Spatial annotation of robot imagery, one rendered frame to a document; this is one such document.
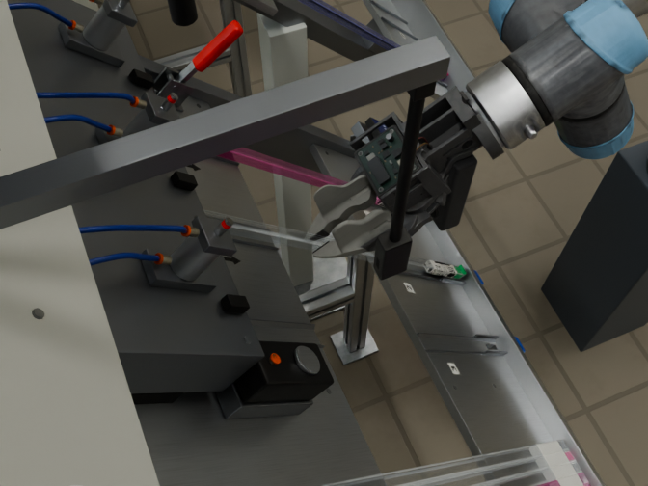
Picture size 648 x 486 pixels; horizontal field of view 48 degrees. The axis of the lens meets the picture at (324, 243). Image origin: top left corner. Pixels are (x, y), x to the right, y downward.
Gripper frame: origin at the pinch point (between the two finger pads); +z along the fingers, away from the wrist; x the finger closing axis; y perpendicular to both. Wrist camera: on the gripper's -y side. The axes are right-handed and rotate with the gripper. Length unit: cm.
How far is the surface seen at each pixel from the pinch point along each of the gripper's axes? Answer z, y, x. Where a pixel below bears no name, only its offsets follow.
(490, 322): -7.0, -29.4, 7.7
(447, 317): -3.9, -20.5, 7.1
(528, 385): -7.1, -29.4, 17.1
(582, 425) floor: -3, -110, 15
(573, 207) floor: -29, -125, -35
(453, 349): -3.2, -17.5, 11.7
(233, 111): -10.3, 40.1, 13.6
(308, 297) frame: 24, -58, -24
